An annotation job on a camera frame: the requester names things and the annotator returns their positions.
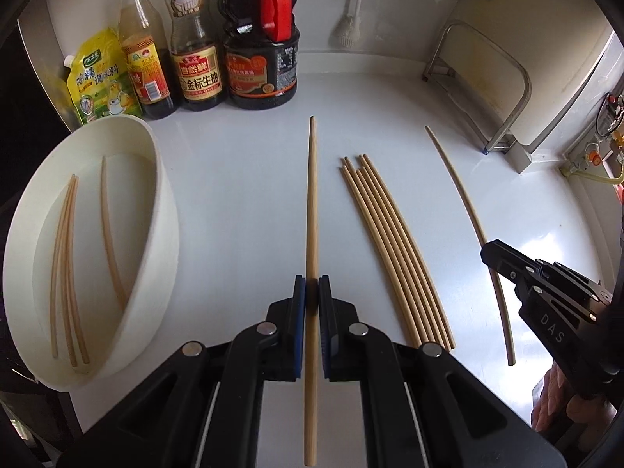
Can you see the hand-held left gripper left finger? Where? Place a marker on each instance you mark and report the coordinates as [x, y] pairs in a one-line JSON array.
[[300, 312]]

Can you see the three chopsticks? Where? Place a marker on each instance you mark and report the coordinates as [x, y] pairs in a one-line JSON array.
[[52, 312]]

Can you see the small amber vinegar bottle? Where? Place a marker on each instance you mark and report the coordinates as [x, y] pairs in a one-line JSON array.
[[146, 73]]

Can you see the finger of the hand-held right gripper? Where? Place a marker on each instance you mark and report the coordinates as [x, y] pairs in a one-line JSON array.
[[560, 278], [516, 273]]

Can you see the white round plastic basin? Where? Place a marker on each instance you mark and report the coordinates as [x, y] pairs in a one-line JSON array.
[[161, 234]]

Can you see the yellow-capped soy sauce bottle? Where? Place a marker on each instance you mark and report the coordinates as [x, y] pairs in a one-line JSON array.
[[197, 73]]

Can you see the person's right hand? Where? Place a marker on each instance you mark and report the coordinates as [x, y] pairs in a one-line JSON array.
[[553, 399]]

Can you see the metal cutting board rack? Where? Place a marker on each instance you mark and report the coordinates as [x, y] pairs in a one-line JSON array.
[[524, 87]]

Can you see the single wooden chopstick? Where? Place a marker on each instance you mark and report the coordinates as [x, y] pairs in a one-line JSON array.
[[312, 204], [108, 243], [468, 195], [68, 331], [80, 336]]

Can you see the yellow seasoning pouch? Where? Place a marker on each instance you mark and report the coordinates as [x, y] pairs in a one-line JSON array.
[[100, 87]]

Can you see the gas valve with orange knob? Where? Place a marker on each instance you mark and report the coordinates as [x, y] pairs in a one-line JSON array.
[[597, 153]]

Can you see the cream cutting board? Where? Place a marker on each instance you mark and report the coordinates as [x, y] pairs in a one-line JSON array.
[[551, 48]]

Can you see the pile of wooden chopsticks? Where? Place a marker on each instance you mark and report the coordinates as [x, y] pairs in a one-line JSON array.
[[390, 243]]

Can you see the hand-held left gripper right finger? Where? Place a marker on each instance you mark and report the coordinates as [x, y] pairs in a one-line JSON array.
[[325, 312]]

